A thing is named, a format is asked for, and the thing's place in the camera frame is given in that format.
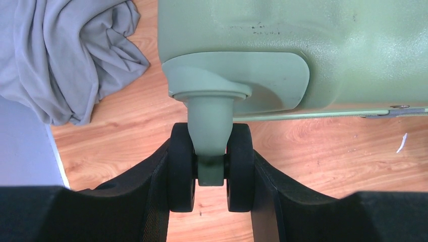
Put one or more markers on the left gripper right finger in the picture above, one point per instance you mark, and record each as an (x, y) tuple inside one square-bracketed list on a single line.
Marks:
[(286, 210)]

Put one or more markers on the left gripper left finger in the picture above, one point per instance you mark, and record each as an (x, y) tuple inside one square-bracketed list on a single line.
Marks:
[(130, 207)]

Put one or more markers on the green suitcase blue lining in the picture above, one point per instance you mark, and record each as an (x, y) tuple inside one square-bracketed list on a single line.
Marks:
[(298, 59)]

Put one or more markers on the crumpled grey-green cloth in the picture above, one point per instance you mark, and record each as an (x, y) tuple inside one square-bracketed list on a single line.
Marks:
[(61, 58)]

